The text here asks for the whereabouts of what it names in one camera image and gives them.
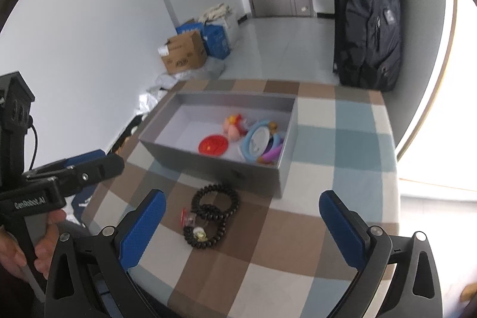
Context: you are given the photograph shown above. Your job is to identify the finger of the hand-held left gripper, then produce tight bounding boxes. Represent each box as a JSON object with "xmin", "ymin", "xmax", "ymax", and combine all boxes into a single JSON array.
[
  {"xmin": 22, "ymin": 150, "xmax": 107, "ymax": 179},
  {"xmin": 56, "ymin": 153, "xmax": 126, "ymax": 197}
]

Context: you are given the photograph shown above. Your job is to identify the crumpled plastic bags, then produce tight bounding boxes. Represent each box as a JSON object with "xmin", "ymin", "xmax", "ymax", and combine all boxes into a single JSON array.
[{"xmin": 137, "ymin": 74, "xmax": 180, "ymax": 114}]

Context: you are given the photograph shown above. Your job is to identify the person's left hand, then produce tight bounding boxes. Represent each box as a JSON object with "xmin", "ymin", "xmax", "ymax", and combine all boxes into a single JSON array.
[{"xmin": 0, "ymin": 209, "xmax": 68, "ymax": 281}]

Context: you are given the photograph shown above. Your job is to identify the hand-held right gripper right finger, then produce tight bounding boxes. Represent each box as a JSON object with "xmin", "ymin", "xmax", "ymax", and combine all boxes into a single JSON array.
[{"xmin": 318, "ymin": 190, "xmax": 444, "ymax": 318}]

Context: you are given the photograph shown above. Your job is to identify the white round trinket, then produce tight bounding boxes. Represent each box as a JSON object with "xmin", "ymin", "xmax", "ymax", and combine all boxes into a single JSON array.
[{"xmin": 247, "ymin": 126, "xmax": 270, "ymax": 155}]

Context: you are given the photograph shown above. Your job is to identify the blue carton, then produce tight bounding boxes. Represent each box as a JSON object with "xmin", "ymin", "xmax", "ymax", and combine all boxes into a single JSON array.
[
  {"xmin": 175, "ymin": 21, "xmax": 205, "ymax": 36},
  {"xmin": 203, "ymin": 24, "xmax": 232, "ymax": 60}
]

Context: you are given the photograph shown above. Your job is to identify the grey cardboard box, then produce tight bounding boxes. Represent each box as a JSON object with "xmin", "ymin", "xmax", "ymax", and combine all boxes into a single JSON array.
[{"xmin": 139, "ymin": 91, "xmax": 299, "ymax": 199}]

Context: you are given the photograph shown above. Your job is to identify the bright wood-framed panel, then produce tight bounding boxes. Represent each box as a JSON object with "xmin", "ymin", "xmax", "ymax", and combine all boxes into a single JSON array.
[{"xmin": 394, "ymin": 0, "xmax": 477, "ymax": 194}]

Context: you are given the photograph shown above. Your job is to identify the light blue ring bracelet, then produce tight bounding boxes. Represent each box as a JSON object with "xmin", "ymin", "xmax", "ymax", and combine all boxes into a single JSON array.
[{"xmin": 238, "ymin": 120, "xmax": 285, "ymax": 164}]

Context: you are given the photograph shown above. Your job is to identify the blue bag with clothes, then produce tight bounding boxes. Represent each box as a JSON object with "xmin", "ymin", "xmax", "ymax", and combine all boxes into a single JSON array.
[{"xmin": 197, "ymin": 3, "xmax": 240, "ymax": 51}]

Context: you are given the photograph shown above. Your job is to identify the black backpack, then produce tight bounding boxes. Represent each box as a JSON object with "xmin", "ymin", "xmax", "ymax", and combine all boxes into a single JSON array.
[{"xmin": 333, "ymin": 0, "xmax": 404, "ymax": 93}]

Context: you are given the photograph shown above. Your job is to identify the red round disc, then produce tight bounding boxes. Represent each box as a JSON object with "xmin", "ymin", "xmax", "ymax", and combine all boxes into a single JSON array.
[{"xmin": 199, "ymin": 134, "xmax": 229, "ymax": 156}]

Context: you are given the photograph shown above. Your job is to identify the purple ring bracelet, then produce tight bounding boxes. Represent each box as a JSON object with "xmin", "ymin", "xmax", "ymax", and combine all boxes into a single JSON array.
[{"xmin": 256, "ymin": 134, "xmax": 285, "ymax": 166}]

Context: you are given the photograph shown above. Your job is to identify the checked tablecloth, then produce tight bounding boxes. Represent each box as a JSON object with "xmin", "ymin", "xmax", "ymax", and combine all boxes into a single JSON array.
[{"xmin": 80, "ymin": 79, "xmax": 402, "ymax": 318}]

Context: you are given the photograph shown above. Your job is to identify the pink yellow toy figure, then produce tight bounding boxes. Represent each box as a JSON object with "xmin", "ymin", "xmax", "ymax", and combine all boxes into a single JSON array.
[{"xmin": 223, "ymin": 113, "xmax": 250, "ymax": 141}]

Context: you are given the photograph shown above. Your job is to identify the brown cardboard carton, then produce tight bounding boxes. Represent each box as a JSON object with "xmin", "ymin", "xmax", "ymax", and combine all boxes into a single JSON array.
[{"xmin": 158, "ymin": 29, "xmax": 208, "ymax": 75}]

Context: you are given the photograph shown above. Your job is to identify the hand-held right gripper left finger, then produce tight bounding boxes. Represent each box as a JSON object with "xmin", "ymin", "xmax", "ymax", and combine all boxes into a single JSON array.
[{"xmin": 45, "ymin": 189, "xmax": 166, "ymax": 318}]

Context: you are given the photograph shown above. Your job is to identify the small red clear clip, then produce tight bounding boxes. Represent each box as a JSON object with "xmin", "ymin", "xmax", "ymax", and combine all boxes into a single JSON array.
[{"xmin": 181, "ymin": 208, "xmax": 197, "ymax": 228}]

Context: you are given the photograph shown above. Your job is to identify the black bead bracelet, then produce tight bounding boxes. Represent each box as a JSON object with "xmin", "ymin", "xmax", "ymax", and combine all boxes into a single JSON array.
[
  {"xmin": 184, "ymin": 204, "xmax": 227, "ymax": 250},
  {"xmin": 191, "ymin": 183, "xmax": 241, "ymax": 220}
]

